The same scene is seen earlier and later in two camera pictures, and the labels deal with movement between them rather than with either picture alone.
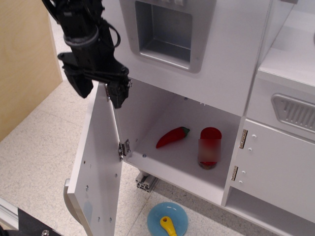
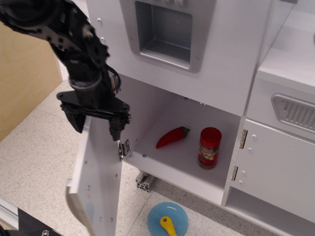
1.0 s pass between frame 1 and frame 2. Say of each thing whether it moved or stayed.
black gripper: moved
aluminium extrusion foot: stayed
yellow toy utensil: stayed
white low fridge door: stayed
